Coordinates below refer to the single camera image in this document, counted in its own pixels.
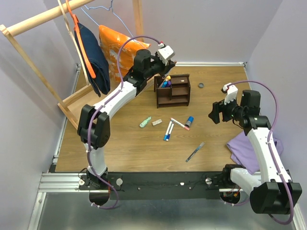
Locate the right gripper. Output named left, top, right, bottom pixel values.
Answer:
left=208, top=93, right=246, bottom=124

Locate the clear blue pen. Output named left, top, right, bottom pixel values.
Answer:
left=185, top=142, right=205, bottom=162

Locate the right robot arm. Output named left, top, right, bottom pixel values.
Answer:
left=208, top=85, right=302, bottom=216

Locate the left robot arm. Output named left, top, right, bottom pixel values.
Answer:
left=77, top=46, right=176, bottom=189

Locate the blue grey glue stick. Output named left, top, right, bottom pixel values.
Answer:
left=185, top=116, right=194, bottom=128

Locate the grey round cap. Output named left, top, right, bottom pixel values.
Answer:
left=198, top=83, right=204, bottom=89

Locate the brown wooden desk organizer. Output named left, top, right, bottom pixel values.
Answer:
left=154, top=74, right=191, bottom=108

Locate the white pink marker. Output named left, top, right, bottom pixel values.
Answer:
left=170, top=117, right=189, bottom=131

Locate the white dark-blue marker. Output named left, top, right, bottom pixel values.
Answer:
left=166, top=123, right=174, bottom=141

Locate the purple cloth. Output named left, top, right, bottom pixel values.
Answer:
left=226, top=132, right=284, bottom=175

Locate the white blue marker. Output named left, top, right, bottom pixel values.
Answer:
left=163, top=121, right=172, bottom=141

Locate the white eraser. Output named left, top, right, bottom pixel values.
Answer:
left=152, top=119, right=162, bottom=126

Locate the orange patterned garment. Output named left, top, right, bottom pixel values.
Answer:
left=99, top=25, right=151, bottom=82

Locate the green correction tape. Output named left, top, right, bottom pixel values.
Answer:
left=139, top=116, right=152, bottom=128

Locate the navy blue garment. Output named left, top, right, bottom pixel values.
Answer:
left=78, top=23, right=110, bottom=97

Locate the orange hanger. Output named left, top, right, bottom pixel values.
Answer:
left=65, top=0, right=96, bottom=79

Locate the beige hanger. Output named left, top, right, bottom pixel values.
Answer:
left=57, top=0, right=89, bottom=85

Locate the wooden clothes rack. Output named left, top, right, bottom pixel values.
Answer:
left=0, top=0, right=144, bottom=133

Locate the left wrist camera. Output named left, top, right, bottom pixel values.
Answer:
left=157, top=46, right=175, bottom=65

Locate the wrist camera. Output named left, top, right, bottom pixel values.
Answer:
left=157, top=46, right=175, bottom=65
left=221, top=83, right=238, bottom=105

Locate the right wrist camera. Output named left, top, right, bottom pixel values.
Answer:
left=221, top=83, right=238, bottom=105

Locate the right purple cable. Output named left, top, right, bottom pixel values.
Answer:
left=227, top=80, right=295, bottom=225

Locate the purple cable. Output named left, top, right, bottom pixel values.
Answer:
left=227, top=80, right=295, bottom=225
left=86, top=35, right=165, bottom=209

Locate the blue wire hanger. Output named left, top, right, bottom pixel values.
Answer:
left=81, top=0, right=137, bottom=37

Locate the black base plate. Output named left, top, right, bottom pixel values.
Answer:
left=79, top=171, right=241, bottom=204

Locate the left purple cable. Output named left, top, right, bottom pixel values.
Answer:
left=86, top=35, right=165, bottom=209

